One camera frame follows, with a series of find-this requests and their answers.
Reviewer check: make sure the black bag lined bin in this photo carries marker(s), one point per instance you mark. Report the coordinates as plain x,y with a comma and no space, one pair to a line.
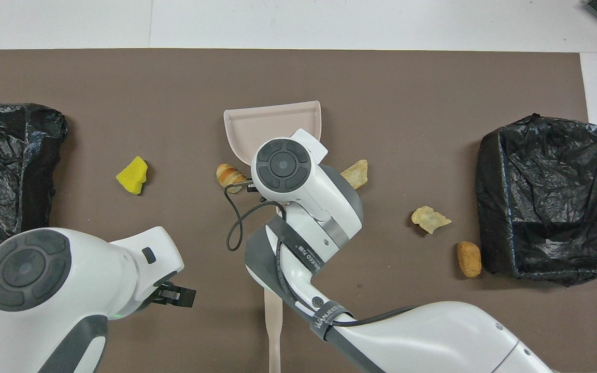
3,176
552,207

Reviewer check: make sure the beige hand brush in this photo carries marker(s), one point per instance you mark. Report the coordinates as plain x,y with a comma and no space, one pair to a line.
274,331

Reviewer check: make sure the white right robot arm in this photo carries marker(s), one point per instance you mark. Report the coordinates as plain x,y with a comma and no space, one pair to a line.
324,197

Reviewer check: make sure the beige plastic dustpan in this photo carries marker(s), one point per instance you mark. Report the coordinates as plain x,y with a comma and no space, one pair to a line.
267,127

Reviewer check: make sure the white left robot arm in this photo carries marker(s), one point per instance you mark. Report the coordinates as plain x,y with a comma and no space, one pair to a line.
96,269

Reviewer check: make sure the beige bread chunk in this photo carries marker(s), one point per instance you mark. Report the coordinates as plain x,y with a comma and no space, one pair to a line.
356,173

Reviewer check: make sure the pale crinkled chip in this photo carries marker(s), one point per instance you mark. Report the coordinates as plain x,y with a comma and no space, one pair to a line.
429,219

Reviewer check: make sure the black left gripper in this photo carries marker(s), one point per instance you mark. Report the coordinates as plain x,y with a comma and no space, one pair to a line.
162,295

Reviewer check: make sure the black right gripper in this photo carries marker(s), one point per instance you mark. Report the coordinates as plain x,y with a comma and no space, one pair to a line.
252,186

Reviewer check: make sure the wedge yellow sponge piece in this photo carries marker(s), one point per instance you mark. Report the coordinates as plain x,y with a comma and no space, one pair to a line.
132,175

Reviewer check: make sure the brown table mat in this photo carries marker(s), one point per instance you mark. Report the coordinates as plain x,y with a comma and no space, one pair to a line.
278,77

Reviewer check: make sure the orange striped croissant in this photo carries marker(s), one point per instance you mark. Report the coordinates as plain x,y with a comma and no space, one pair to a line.
228,176

